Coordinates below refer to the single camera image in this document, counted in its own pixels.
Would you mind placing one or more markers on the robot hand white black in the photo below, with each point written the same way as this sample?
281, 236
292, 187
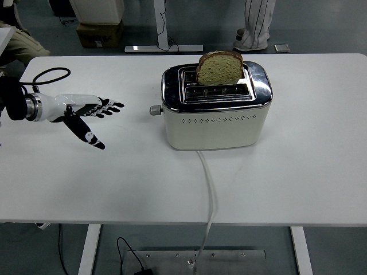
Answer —
51, 107

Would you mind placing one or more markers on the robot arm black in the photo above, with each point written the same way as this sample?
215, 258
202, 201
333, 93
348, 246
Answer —
13, 98

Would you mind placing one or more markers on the white chrome two-slot toaster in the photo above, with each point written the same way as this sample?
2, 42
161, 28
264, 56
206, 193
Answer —
215, 131

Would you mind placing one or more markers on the seated person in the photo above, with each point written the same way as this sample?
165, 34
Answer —
23, 46

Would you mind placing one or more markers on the white side table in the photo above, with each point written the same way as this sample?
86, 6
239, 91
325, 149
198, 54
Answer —
5, 37

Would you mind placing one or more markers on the brown cardboard box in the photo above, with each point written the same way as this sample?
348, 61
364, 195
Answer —
99, 35

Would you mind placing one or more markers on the black box on floor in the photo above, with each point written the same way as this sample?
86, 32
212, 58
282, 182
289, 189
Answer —
61, 7

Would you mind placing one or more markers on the white plastic bin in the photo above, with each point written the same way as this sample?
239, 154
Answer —
97, 10

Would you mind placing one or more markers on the white desk leg stand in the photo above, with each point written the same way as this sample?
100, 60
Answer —
159, 17

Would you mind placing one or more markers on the white table leg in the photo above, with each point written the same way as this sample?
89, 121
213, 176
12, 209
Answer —
301, 252
89, 249

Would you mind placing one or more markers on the brown bread slice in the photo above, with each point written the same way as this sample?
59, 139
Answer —
219, 71

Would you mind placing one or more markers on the grey metal plate with screws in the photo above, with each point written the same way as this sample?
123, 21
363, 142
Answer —
166, 259

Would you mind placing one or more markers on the standing person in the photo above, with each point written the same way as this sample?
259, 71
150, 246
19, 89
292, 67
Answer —
258, 25

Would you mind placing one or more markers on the grey floor outlet plate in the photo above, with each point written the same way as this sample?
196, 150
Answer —
282, 47

